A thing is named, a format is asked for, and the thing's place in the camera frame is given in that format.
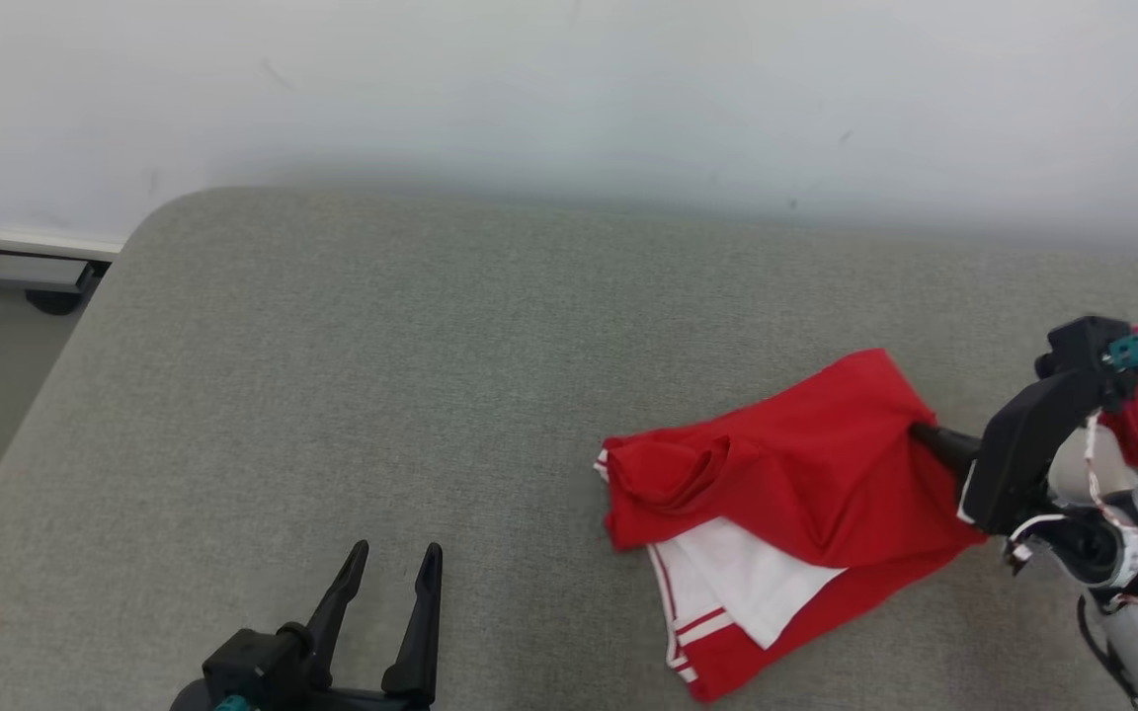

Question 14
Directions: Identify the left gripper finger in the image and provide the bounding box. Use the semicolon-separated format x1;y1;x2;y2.
380;543;445;705
306;540;370;693

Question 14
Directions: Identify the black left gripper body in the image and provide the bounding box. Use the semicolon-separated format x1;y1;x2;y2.
253;684;432;711

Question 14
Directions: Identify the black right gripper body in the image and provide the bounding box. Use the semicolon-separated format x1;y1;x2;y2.
957;367;1126;538

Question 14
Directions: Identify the red Bulls 23 jersey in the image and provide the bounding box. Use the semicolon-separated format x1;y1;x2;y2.
595;347;991;705

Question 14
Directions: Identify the black round foot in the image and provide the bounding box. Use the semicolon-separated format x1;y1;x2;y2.
25;287;88;318

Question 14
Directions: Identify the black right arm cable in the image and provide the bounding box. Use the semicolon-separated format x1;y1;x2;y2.
1077;592;1138;711

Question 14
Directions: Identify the white wall baseboard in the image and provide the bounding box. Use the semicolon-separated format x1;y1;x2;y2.
0;228;125;293

